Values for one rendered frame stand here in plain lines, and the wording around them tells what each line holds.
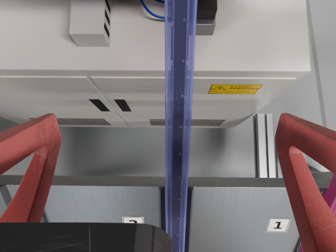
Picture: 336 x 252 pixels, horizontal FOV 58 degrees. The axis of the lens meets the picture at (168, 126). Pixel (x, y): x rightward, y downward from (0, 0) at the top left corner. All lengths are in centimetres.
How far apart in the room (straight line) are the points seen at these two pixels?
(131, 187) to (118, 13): 35
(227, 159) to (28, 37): 76
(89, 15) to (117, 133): 67
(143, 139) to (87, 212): 85
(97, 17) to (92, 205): 30
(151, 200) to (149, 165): 85
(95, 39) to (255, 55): 24
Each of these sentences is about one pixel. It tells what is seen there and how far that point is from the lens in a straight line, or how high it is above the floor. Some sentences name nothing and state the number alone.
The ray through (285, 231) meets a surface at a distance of 26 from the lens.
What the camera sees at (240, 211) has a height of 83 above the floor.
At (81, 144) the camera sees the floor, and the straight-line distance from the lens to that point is 112.
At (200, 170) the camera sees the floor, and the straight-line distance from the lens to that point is 107.
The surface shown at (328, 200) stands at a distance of 24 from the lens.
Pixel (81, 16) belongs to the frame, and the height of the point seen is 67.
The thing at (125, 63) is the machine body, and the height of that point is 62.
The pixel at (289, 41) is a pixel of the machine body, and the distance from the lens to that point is 52.
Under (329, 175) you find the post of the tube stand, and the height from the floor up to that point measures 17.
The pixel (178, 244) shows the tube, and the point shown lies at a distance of 24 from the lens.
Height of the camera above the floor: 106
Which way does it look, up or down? 81 degrees down
